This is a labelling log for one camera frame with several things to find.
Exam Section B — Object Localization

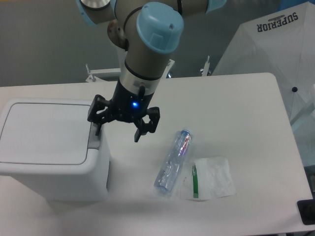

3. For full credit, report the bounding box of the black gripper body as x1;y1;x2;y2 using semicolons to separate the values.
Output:
105;80;154;123

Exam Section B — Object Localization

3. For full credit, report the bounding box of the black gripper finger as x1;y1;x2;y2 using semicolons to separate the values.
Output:
133;107;160;142
87;94;116;136

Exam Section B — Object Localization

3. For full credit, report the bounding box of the white push-lid trash can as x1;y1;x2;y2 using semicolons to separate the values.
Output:
0;98;111;202

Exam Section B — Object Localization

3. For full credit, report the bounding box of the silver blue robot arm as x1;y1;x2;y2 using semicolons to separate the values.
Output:
77;0;225;141

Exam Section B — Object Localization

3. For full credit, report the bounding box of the clear plastic water bottle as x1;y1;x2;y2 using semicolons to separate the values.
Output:
154;129;192;195

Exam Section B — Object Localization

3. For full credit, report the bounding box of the clear plastic bag green strip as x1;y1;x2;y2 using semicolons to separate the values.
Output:
179;156;236;202

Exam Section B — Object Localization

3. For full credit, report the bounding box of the white superior umbrella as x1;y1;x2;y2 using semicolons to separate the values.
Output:
211;2;315;153

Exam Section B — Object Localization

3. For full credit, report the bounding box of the black device at table edge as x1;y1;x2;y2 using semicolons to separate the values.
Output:
297;199;315;225

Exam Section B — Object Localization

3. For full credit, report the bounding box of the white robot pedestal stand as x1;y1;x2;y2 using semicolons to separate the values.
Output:
85;56;213;83

